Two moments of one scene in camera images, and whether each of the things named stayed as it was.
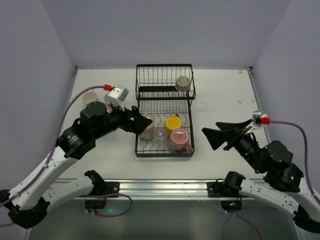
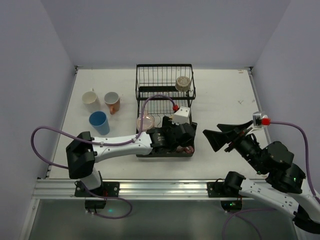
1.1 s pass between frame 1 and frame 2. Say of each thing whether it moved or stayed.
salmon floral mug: moved
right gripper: stayed
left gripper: moved
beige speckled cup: stayed
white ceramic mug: stayed
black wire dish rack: stayed
